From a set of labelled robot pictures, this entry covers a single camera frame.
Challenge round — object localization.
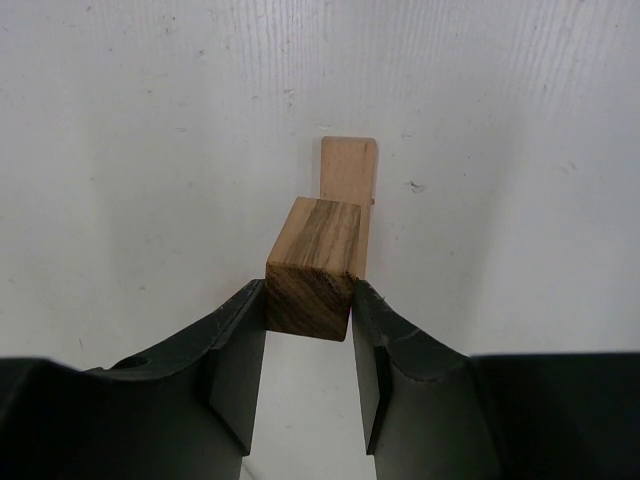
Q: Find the dark striped wood block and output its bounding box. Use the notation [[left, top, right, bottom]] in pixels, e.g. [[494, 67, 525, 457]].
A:
[[265, 197, 361, 342]]

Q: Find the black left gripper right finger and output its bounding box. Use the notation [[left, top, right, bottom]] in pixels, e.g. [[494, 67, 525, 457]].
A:
[[352, 281, 639, 479]]

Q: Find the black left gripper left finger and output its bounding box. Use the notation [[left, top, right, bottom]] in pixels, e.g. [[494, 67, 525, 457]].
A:
[[1, 280, 266, 479]]

